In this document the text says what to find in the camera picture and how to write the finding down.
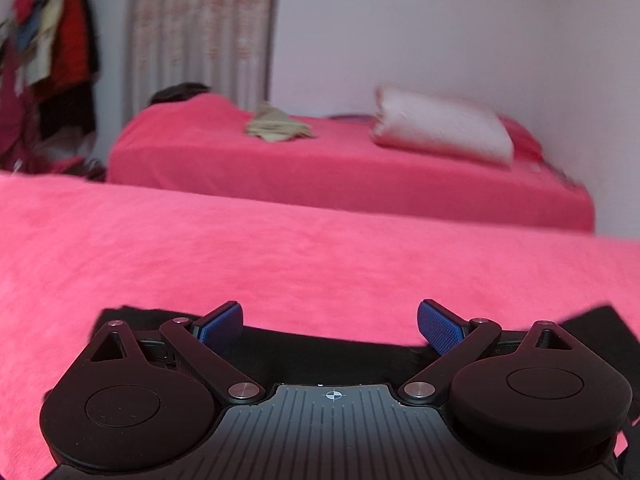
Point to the pink pillow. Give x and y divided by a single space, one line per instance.
522 137

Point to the floral lace curtain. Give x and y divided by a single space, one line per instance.
200 35

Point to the white pillow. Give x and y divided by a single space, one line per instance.
440 125

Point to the beige crumpled garment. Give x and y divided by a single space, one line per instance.
277 125

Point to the rack of hanging clothes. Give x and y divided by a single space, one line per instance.
47 70

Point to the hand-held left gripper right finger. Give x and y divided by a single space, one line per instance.
440 330

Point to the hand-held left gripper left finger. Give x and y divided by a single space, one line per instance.
220 327

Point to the dark crumpled garment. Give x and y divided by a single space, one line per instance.
177 92

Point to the bed with pink terry sheet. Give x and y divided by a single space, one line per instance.
300 270

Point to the black knit pants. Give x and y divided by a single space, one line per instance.
325 357

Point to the low bed with pink sheet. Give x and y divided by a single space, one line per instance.
350 180

